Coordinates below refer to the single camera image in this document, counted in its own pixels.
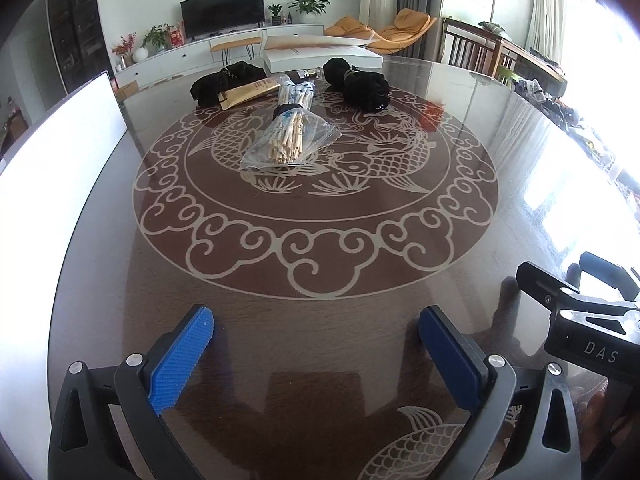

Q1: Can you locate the black television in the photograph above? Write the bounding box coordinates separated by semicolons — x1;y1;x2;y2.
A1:
180;0;266;41

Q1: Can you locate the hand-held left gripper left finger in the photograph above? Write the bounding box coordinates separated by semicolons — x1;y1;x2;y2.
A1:
47;304;216;480

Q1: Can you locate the black cloth with pearl band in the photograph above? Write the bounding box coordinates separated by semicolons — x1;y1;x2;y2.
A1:
322;57;390;113

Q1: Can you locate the large potted green plant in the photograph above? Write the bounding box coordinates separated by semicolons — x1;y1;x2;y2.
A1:
287;0;331;25

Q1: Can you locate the cluttered side shelf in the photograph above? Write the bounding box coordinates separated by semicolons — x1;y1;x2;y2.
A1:
520;50;640;186

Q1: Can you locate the white television cabinet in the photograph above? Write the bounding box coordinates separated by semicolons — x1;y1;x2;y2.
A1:
114;22;341;88

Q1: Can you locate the cardboard box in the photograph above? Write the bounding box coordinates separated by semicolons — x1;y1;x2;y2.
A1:
114;80;141;104

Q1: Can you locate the white flat box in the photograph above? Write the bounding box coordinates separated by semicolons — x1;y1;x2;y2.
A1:
263;47;383;72

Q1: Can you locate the dark glass display cabinet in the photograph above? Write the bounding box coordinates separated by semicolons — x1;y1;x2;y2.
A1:
47;0;108;93

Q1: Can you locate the orange lounge chair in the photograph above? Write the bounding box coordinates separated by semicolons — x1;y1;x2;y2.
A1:
322;8;438;56

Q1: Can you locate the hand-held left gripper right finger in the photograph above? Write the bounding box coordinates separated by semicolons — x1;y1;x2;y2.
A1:
417;305;583;480

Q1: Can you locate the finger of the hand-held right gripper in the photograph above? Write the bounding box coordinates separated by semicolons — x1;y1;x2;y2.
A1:
515;260;583;313
579;252;640;306

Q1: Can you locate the white sheer curtain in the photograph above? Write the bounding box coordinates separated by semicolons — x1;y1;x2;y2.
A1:
525;0;588;58

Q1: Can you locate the dark wooden chair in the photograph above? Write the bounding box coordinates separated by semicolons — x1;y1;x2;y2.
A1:
442;17;521;78

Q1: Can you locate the white storage box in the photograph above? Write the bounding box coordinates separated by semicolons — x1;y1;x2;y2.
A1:
0;71;129;411

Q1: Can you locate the red flower arrangement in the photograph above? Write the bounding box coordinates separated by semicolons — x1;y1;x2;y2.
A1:
111;32;137;69

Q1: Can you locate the gold flat packet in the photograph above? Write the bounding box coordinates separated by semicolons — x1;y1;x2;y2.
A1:
218;79;281;111

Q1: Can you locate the black cloth with chain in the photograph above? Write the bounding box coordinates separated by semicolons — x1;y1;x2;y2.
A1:
190;60;268;108

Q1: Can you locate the bag of wooden chopsticks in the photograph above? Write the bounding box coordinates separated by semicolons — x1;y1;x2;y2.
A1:
239;76;342;173

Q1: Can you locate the long beige flat box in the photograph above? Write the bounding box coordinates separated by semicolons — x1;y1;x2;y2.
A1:
266;34;372;52

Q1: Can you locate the bushy potted green plant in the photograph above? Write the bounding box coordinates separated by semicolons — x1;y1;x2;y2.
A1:
142;24;172;53

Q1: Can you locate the person's right hand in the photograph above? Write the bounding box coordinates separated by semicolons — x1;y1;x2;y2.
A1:
575;377;640;476

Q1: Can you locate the wooden stool with metal legs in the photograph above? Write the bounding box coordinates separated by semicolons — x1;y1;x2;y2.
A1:
210;35;263;68

